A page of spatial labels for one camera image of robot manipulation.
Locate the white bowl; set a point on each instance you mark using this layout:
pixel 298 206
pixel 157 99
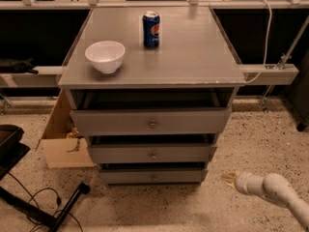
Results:
pixel 105 56

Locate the dark cart at right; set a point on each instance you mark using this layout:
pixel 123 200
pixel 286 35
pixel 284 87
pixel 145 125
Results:
pixel 298 94

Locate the black stand with tray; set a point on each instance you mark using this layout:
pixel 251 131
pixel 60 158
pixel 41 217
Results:
pixel 11 153

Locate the blue pepsi can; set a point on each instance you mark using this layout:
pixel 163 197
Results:
pixel 151 22

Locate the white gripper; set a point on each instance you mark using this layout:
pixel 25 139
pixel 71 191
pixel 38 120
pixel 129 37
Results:
pixel 241 181

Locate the grey drawer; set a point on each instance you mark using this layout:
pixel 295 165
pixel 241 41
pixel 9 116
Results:
pixel 151 148
pixel 141 112
pixel 152 173

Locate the cardboard box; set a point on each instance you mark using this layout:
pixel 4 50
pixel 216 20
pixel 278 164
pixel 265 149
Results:
pixel 62 145

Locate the black cloth on rail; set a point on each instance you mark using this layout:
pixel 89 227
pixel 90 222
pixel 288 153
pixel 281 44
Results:
pixel 17 66

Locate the grey top drawer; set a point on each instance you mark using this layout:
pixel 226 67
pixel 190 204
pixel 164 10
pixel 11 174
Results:
pixel 141 112

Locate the grey drawer cabinet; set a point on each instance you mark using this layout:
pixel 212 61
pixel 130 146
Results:
pixel 192 55

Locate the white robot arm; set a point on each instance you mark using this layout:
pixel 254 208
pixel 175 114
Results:
pixel 274 189

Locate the grey middle drawer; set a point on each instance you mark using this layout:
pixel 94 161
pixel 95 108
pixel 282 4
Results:
pixel 151 148

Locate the grey bottom drawer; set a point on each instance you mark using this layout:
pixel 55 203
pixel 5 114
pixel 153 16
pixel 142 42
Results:
pixel 152 173

